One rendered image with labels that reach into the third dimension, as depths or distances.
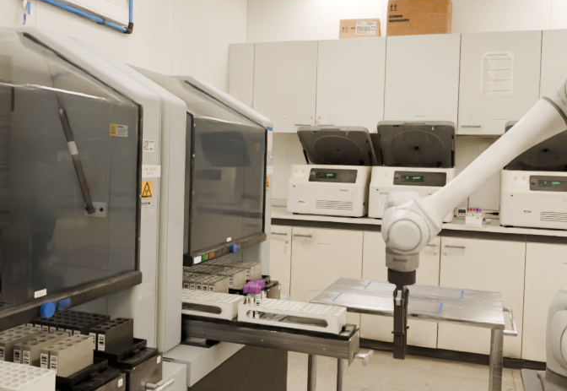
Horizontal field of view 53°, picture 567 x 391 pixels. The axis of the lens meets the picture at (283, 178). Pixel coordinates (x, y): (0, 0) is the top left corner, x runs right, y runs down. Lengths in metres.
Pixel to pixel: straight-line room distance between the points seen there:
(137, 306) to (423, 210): 0.74
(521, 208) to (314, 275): 1.44
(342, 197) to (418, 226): 2.63
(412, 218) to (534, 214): 2.57
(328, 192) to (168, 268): 2.47
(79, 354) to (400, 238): 0.74
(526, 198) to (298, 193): 1.49
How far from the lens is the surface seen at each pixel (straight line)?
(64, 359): 1.28
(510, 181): 3.87
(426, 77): 4.17
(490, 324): 1.82
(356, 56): 4.27
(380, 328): 4.01
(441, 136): 4.10
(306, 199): 4.00
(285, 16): 4.86
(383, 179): 3.90
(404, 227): 1.30
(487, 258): 3.86
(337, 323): 1.57
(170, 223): 1.59
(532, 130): 1.54
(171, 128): 1.58
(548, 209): 3.85
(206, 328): 1.70
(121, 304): 1.50
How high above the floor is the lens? 1.27
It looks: 2 degrees down
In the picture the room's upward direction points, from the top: 2 degrees clockwise
